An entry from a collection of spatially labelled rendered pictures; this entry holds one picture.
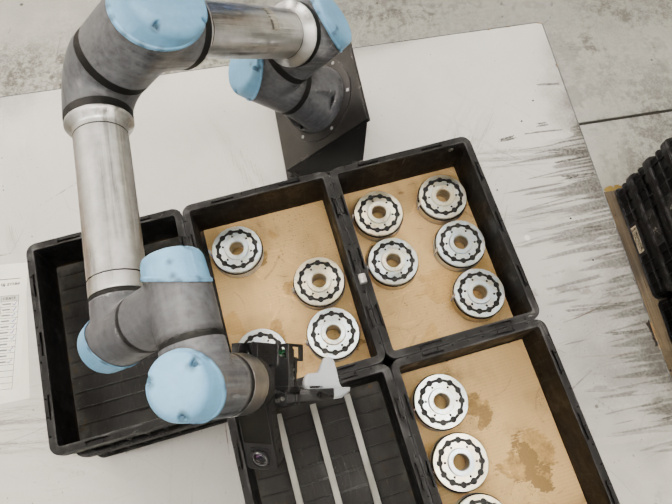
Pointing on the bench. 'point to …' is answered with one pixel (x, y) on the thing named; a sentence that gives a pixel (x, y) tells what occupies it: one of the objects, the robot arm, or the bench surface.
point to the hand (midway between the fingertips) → (303, 394)
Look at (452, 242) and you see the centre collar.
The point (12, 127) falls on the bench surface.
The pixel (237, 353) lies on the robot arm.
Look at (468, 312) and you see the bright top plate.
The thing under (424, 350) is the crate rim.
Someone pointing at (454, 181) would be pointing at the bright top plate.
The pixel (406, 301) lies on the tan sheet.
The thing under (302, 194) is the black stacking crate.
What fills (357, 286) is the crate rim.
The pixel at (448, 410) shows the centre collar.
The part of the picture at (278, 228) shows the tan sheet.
